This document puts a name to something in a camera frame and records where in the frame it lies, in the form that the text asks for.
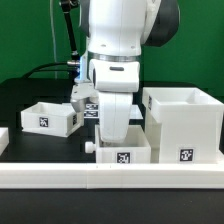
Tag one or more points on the white drawer cabinet frame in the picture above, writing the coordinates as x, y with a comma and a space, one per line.
183, 125

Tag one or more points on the white drawer box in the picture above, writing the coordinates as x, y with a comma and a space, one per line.
134, 149
59, 120

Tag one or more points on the white marker base plate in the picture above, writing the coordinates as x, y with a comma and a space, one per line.
92, 112

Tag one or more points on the white drawer box front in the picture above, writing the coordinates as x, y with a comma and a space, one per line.
134, 149

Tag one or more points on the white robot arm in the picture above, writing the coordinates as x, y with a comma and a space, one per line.
106, 37

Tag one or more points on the white obstacle fence wall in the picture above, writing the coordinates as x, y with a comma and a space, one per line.
102, 176

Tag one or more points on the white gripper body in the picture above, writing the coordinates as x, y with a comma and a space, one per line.
114, 114

